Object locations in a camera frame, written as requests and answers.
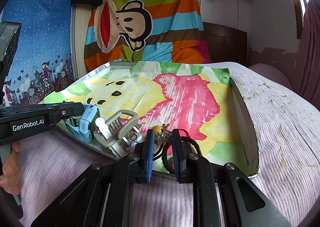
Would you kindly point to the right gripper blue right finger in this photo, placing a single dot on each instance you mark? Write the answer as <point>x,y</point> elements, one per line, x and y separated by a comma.
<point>222,195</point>

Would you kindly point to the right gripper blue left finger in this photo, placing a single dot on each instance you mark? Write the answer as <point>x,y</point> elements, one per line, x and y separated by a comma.
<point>102,195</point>

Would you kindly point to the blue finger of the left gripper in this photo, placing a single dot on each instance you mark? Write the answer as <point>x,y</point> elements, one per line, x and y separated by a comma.
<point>65,110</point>
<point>31,107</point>

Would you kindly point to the light blue smart watch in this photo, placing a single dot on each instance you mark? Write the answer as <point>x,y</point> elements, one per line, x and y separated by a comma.
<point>82,128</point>

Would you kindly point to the silver alligator hair clip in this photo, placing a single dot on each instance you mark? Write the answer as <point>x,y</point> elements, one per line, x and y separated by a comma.
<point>117,150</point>

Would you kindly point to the beige hair claw clip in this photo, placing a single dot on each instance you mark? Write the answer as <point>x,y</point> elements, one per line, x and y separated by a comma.
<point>111,131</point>

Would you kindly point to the brown hair tie yellow bead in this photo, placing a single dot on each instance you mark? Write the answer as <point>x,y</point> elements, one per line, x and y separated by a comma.
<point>161,149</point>

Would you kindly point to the black hair clip with charm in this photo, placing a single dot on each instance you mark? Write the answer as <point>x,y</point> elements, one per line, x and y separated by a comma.
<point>132,138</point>

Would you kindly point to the gold earring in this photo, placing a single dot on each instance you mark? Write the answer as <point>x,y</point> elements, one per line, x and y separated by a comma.
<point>165,134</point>

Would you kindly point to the person's left hand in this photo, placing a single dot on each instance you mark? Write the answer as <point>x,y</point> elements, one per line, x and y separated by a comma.
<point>11,177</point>

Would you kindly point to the grey tray box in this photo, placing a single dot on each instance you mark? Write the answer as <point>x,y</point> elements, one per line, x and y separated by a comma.
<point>162,116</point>

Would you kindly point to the colourful painted paper liner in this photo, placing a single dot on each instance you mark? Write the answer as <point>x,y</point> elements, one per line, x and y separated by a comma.
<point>162,101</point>

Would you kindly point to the pink striped bed cover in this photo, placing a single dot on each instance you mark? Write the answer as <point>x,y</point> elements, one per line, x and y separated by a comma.
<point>287,129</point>

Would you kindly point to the striped monkey cartoon sheet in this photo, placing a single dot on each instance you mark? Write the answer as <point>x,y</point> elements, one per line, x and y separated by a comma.
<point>146,30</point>

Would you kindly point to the pink pillow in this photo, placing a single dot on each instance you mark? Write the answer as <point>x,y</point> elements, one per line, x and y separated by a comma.
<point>271,73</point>

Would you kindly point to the pink curtain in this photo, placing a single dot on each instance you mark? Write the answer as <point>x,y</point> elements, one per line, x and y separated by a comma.
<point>305,79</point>

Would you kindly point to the dark wooden headboard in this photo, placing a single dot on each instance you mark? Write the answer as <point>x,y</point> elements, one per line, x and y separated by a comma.
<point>226,44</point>

